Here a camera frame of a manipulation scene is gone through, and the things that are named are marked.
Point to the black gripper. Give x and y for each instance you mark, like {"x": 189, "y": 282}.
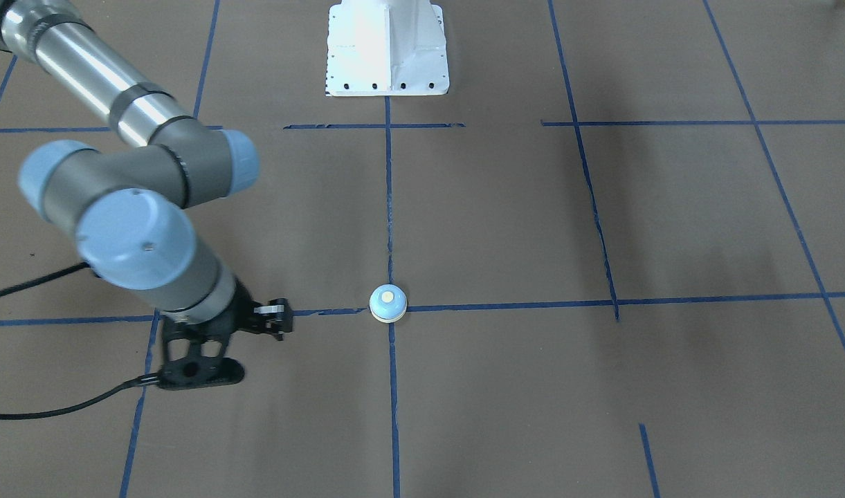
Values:
{"x": 244, "y": 309}

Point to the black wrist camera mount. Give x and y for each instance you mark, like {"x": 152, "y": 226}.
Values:
{"x": 194, "y": 355}

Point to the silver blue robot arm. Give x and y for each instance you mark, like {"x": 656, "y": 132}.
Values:
{"x": 126, "y": 211}

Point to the blue cream desk bell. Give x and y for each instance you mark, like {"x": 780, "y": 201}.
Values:
{"x": 388, "y": 303}

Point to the white camera mast pedestal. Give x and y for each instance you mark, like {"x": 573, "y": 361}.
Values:
{"x": 386, "y": 48}

